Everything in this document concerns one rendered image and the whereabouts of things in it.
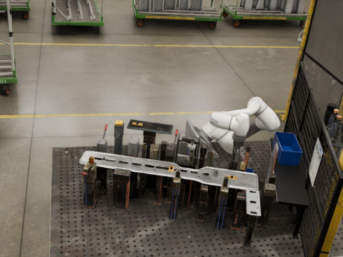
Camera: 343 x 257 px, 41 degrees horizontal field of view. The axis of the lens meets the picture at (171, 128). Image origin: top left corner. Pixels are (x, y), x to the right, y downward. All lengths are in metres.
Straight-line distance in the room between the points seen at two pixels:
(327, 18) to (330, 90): 0.86
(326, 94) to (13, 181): 3.75
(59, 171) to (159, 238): 1.14
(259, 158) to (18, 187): 2.47
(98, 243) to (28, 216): 1.47
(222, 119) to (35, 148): 2.93
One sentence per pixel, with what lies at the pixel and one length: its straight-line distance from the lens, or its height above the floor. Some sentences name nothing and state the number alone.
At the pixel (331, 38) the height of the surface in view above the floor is 1.43.
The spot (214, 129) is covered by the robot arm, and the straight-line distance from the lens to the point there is 4.24.
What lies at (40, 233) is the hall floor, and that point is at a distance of 4.48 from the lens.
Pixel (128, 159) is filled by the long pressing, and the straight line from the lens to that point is 3.63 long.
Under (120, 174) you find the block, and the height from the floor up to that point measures 1.03.
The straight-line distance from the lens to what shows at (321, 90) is 6.01.
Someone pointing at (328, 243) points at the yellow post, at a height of 0.95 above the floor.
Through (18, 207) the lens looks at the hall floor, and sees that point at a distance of 4.80.
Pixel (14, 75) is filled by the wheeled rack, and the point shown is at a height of 0.31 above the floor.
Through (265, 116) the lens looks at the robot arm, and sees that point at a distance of 3.79.
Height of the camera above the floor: 3.00
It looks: 29 degrees down
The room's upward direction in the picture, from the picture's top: 6 degrees clockwise
